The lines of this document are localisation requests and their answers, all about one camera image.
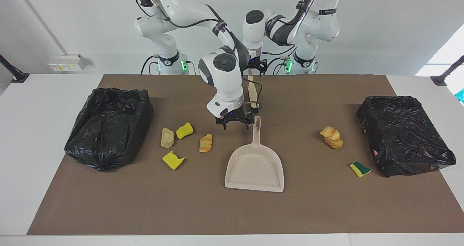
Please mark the striped croissant toy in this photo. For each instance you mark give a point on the striped croissant toy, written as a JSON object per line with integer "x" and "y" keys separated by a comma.
{"x": 205, "y": 143}
{"x": 329, "y": 132}

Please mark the black clamp post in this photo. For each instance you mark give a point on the black clamp post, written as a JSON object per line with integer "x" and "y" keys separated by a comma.
{"x": 18, "y": 77}
{"x": 440, "y": 80}

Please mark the teal object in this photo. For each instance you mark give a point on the teal object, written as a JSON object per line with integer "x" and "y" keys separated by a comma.
{"x": 461, "y": 95}

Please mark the brown table mat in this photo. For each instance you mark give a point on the brown table mat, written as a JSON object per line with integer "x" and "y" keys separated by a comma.
{"x": 326, "y": 209}

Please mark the white wall socket box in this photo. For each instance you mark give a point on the white wall socket box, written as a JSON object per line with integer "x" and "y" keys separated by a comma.
{"x": 67, "y": 62}

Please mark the beige plastic dustpan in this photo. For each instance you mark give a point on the beige plastic dustpan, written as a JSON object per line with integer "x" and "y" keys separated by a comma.
{"x": 253, "y": 169}

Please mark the brown bread roll toy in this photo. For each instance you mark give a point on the brown bread roll toy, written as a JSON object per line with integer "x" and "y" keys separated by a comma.
{"x": 334, "y": 143}

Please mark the beige bread chunk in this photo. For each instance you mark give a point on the beige bread chunk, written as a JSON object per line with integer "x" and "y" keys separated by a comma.
{"x": 167, "y": 138}

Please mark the deep black bagged bin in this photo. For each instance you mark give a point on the deep black bagged bin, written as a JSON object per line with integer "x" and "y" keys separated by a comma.
{"x": 108, "y": 130}

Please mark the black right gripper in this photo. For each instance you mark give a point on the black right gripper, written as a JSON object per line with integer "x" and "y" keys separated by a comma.
{"x": 233, "y": 117}

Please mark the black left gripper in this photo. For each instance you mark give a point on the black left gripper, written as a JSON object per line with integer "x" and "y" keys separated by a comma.
{"x": 258, "y": 61}

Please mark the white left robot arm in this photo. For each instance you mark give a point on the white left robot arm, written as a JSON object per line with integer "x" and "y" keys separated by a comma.
{"x": 319, "y": 24}

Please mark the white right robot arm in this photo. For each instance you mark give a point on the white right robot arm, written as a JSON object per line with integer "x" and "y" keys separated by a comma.
{"x": 221, "y": 75}

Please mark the beige hand brush black bristles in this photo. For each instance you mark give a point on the beige hand brush black bristles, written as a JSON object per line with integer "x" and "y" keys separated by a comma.
{"x": 252, "y": 93}

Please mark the green and yellow sponge piece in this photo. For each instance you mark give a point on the green and yellow sponge piece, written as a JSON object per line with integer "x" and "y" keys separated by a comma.
{"x": 359, "y": 169}

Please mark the flat black bagged bin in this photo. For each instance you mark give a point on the flat black bagged bin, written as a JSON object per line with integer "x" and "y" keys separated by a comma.
{"x": 402, "y": 137}

